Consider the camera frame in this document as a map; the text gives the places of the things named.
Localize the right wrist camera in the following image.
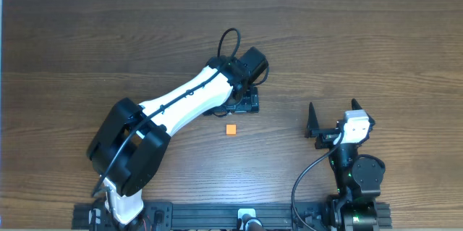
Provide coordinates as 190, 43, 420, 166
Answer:
339, 109, 372, 144

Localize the mounting rail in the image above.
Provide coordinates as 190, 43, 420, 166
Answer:
72, 201, 394, 231

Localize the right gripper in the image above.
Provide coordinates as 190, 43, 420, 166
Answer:
305, 98, 376, 150

